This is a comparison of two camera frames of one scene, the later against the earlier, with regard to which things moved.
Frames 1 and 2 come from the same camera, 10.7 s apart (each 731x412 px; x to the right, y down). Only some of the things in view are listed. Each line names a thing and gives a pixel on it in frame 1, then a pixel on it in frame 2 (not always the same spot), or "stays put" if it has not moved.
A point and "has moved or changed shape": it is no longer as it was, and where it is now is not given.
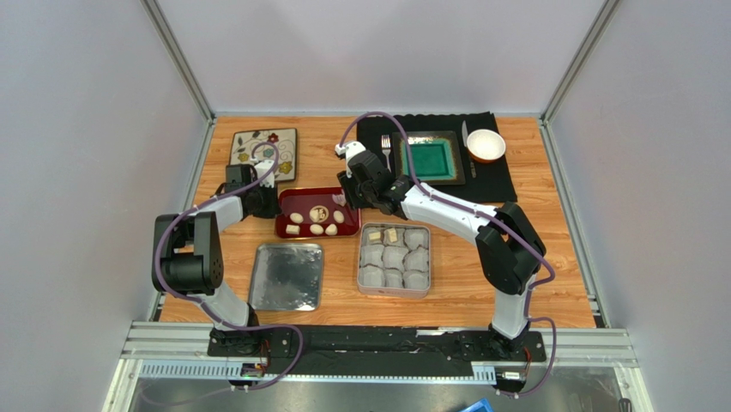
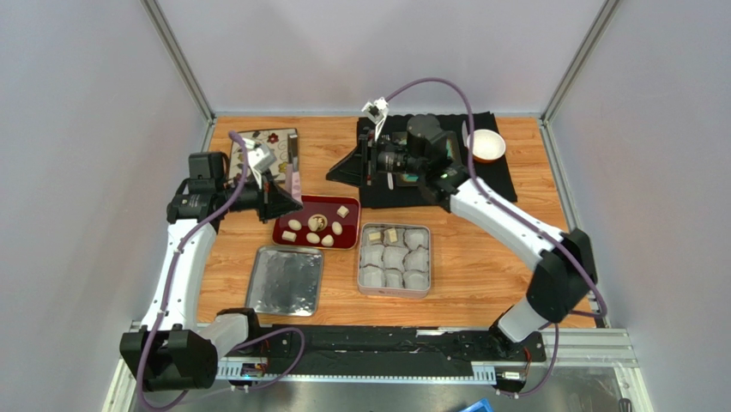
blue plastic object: x=480 y=406 stays put
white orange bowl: x=486 y=145 stays put
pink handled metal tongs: x=340 y=198 -> x=293 y=182
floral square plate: x=242 y=142 stays put
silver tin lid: x=286 y=276 stays put
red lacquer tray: x=312 y=213 has moved or changed shape
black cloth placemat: x=485 y=181 stays put
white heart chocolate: x=331 y=230 -> x=327 y=240
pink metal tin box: x=394 y=261 stays put
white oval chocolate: x=338 y=216 -> x=336 y=227
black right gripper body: x=351 y=190 -> x=366 y=160
